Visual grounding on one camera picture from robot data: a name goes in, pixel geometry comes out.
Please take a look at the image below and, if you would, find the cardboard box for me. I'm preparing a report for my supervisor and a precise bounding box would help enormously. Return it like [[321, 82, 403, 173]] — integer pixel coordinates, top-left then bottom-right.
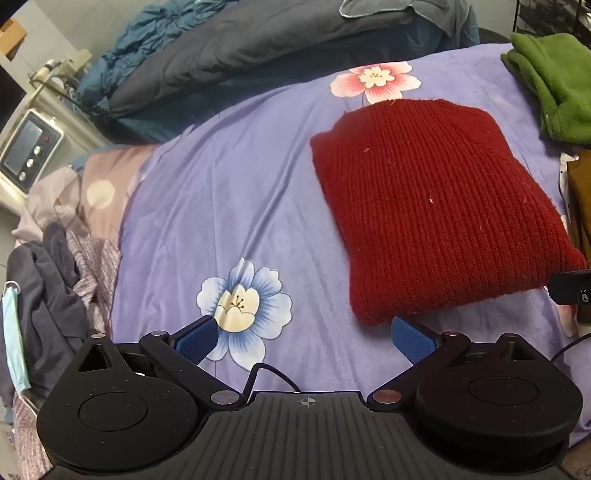
[[0, 18, 26, 47]]

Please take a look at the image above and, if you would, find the blue face mask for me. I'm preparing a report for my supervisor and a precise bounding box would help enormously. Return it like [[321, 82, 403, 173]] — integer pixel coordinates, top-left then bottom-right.
[[2, 281, 33, 393]]

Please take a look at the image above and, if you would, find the black wire rack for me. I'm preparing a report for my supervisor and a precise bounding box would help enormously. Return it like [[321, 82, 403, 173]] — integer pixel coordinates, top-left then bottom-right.
[[512, 0, 591, 47]]

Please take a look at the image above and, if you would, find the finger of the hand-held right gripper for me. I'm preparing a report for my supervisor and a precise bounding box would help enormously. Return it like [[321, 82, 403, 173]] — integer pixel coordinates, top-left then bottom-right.
[[549, 271, 591, 306]]

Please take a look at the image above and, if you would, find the teal and grey duvet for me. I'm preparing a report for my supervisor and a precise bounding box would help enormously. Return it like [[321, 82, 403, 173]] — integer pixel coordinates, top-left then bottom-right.
[[76, 0, 481, 145]]

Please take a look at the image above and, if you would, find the pink polka dot pillow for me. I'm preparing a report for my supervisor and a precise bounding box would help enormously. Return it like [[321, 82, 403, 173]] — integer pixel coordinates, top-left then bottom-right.
[[14, 144, 160, 250]]

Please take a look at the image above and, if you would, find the dark red knit sweater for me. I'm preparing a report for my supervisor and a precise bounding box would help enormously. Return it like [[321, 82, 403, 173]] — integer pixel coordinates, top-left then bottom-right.
[[309, 98, 588, 328]]

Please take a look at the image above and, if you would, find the grey pillow with pale piping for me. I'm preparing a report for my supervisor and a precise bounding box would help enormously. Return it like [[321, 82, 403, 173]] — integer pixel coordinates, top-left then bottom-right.
[[339, 0, 416, 20]]

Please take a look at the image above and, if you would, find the dark grey cloth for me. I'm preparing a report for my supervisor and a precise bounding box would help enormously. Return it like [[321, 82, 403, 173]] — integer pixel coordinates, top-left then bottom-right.
[[0, 222, 93, 409]]

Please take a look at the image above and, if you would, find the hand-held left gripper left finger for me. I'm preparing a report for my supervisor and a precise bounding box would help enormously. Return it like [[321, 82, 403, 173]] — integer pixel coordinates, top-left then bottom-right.
[[76, 316, 246, 410]]

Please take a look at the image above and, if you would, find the purple floral bed sheet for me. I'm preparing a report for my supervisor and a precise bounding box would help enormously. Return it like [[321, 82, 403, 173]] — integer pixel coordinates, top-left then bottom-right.
[[111, 44, 591, 416]]

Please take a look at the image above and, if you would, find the white appliance with dark panel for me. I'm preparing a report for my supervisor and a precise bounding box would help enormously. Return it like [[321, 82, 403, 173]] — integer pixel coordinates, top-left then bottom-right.
[[0, 108, 64, 208]]

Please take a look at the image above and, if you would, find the green fleece garment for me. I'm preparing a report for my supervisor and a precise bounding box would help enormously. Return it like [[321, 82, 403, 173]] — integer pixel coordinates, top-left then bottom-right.
[[501, 32, 591, 145]]

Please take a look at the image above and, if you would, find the purple striped cloth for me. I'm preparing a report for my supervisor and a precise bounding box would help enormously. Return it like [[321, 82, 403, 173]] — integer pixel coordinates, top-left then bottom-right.
[[11, 228, 122, 480]]

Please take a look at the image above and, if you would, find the thin black cable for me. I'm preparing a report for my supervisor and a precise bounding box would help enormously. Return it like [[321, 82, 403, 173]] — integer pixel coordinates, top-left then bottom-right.
[[242, 364, 301, 393]]

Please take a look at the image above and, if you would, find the brown cloth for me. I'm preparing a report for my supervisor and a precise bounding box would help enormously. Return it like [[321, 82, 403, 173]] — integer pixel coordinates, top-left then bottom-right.
[[566, 150, 591, 268]]

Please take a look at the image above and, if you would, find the white plastic fixture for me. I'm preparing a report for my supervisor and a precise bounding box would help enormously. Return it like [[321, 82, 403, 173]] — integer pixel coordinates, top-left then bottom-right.
[[28, 48, 93, 88]]

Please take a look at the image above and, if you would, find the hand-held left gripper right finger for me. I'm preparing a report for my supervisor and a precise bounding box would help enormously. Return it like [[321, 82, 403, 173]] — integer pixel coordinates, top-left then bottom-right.
[[367, 315, 555, 411]]

